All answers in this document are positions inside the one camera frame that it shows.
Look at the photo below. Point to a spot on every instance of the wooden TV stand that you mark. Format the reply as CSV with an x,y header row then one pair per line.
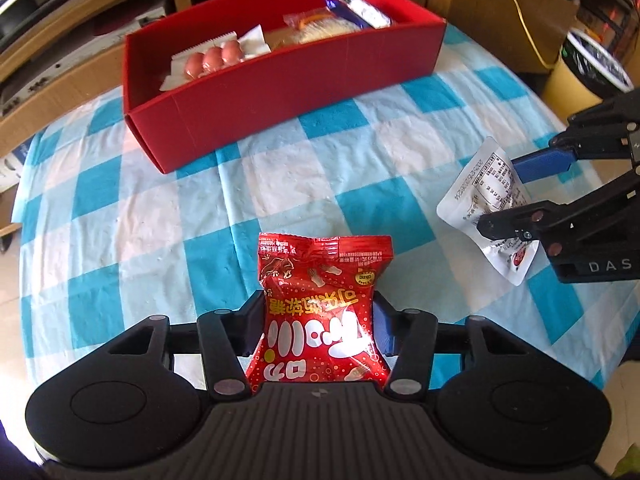
x,y
29,27

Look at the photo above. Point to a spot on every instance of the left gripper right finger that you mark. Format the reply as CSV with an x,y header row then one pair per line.
x,y
410,336

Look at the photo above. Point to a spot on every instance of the pink sausage vacuum pack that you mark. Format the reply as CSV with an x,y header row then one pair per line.
x,y
214,55

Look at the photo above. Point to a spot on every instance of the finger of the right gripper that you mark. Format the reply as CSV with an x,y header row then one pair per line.
x,y
608,130
545,222

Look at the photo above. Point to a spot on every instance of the purple snack packet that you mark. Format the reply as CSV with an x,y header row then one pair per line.
x,y
360,13

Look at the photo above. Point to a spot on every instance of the red candy bag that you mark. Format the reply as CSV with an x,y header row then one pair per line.
x,y
318,323

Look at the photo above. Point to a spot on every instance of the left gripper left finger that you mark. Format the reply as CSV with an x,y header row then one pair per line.
x,y
224,336

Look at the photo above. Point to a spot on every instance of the clear bag white snack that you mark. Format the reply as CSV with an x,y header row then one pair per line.
x,y
325,27

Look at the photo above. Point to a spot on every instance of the small white sauce packet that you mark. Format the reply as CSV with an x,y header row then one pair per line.
x,y
488,183

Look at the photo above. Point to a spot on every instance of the brown cardboard box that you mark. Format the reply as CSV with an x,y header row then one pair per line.
x,y
526,35

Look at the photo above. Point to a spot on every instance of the orange pastry clear packet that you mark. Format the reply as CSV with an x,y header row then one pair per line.
x,y
300,20

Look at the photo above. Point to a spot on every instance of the blue white checkered tablecloth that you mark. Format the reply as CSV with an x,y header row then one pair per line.
x,y
107,239

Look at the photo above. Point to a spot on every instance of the silver media player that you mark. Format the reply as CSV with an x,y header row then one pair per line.
x,y
83,42

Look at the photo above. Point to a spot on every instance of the yellow round bin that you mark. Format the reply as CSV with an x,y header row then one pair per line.
x,y
584,76

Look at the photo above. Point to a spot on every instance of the red cardboard box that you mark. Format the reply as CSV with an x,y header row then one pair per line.
x,y
176,127

